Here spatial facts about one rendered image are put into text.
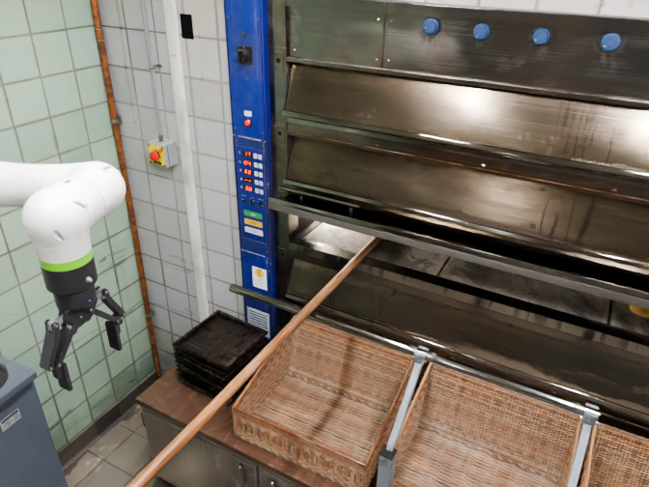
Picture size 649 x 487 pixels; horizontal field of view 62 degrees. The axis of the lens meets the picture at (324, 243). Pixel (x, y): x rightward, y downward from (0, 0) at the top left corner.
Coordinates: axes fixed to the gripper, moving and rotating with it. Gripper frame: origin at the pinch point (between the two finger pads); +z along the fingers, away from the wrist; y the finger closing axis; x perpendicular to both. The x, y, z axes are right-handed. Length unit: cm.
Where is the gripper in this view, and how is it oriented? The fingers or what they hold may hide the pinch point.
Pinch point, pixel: (91, 362)
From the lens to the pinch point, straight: 126.6
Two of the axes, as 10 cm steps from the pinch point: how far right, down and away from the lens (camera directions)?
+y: -4.4, 4.4, -7.9
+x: 9.0, 2.5, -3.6
